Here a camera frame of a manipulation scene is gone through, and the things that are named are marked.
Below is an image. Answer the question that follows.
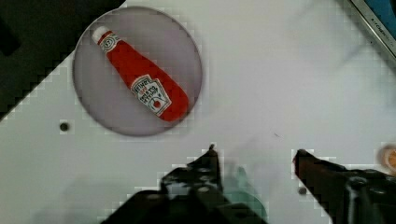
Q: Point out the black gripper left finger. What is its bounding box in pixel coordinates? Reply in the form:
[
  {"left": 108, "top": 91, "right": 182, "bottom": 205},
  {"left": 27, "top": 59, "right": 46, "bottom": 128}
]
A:
[{"left": 102, "top": 147, "right": 267, "bottom": 224}]

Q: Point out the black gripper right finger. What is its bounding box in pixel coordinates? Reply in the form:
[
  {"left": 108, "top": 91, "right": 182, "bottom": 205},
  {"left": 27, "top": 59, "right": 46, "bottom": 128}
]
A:
[{"left": 293, "top": 149, "right": 396, "bottom": 224}]

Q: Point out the black silver toaster oven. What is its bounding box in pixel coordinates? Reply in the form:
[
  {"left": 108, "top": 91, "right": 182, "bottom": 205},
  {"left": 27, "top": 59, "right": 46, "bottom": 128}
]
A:
[{"left": 349, "top": 0, "right": 396, "bottom": 63}]

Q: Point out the green colander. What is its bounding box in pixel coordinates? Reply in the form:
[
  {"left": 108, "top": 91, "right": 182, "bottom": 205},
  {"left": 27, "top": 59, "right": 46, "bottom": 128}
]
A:
[{"left": 223, "top": 166, "right": 267, "bottom": 221}]

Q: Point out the orange half toy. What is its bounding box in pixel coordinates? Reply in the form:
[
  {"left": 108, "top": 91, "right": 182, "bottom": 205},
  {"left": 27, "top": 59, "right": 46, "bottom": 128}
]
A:
[{"left": 380, "top": 145, "right": 396, "bottom": 175}]

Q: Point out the red ketchup bottle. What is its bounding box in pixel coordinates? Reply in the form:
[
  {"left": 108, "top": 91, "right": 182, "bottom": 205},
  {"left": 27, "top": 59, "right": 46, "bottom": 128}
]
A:
[{"left": 92, "top": 26, "right": 189, "bottom": 121}]

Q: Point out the grey round plate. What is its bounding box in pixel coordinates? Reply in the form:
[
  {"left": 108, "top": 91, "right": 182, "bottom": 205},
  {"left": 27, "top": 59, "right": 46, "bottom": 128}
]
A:
[{"left": 73, "top": 6, "right": 204, "bottom": 136}]

